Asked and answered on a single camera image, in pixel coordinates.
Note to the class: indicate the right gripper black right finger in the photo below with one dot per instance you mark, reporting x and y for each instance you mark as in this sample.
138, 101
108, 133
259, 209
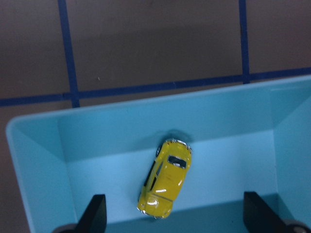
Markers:
258, 217

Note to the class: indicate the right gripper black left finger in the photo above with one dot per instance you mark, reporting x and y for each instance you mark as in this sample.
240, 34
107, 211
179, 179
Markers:
94, 218

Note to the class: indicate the light blue plastic bin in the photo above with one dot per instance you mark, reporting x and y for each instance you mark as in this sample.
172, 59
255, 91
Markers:
254, 137

